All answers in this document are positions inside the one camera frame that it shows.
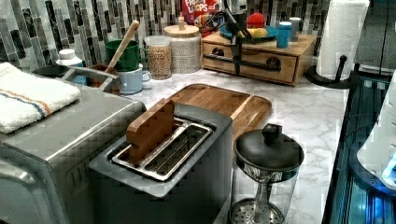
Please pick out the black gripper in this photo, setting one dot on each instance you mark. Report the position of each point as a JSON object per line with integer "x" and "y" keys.
{"x": 235, "y": 11}

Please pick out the wooden drawer with black handle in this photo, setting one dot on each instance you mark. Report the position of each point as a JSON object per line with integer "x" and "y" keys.
{"x": 256, "y": 64}

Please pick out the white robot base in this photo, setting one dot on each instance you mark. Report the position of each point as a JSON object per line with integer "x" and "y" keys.
{"x": 377, "y": 155}

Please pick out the wooden drawer cabinet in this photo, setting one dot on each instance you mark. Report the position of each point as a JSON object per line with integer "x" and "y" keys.
{"x": 303, "y": 49}

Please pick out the yellow banana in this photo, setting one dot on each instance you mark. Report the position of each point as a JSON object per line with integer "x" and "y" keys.
{"x": 257, "y": 32}

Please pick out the red apple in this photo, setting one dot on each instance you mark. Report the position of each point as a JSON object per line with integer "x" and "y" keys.
{"x": 256, "y": 20}

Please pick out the teal plate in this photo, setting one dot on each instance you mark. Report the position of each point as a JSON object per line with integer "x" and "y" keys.
{"x": 272, "y": 33}

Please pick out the Froot Loops cereal box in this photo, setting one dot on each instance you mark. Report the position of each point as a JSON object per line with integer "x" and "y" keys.
{"x": 199, "y": 13}

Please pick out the blue shaker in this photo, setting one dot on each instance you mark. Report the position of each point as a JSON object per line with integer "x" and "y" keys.
{"x": 283, "y": 34}

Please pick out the large jar with wooden lid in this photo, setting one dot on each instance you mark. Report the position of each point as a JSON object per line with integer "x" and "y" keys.
{"x": 185, "y": 47}

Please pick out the grey shaker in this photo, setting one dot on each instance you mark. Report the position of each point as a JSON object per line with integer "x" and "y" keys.
{"x": 295, "y": 27}

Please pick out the wooden cutting board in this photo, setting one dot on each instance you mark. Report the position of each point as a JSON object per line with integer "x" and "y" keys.
{"x": 248, "y": 111}

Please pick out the glass jar of grains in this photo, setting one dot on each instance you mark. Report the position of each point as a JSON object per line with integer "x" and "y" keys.
{"x": 159, "y": 56}

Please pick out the black paper towel holder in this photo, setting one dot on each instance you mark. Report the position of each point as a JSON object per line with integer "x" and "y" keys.
{"x": 332, "y": 83}

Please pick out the wooden spoon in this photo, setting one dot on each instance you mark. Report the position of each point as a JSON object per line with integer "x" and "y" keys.
{"x": 123, "y": 45}

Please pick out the paper towel roll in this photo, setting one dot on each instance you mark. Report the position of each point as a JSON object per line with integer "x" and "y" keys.
{"x": 340, "y": 36}

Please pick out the green mug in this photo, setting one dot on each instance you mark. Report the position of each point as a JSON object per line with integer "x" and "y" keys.
{"x": 129, "y": 59}

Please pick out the light blue mug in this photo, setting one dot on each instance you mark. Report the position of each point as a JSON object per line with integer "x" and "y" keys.
{"x": 131, "y": 82}

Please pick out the glass french press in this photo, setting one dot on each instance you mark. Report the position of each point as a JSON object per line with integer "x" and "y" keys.
{"x": 265, "y": 168}

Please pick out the wooden toast slice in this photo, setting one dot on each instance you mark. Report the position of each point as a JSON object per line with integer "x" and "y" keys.
{"x": 150, "y": 129}

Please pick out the grey two-slot toaster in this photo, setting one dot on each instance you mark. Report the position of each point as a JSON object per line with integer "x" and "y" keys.
{"x": 186, "y": 180}

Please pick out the white capped bottle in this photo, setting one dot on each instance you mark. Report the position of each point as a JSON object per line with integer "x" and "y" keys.
{"x": 68, "y": 57}

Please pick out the striped white towel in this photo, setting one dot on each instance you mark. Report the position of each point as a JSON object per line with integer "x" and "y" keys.
{"x": 25, "y": 98}

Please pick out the stainless toaster oven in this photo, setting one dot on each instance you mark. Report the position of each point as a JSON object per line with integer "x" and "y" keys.
{"x": 45, "y": 174}

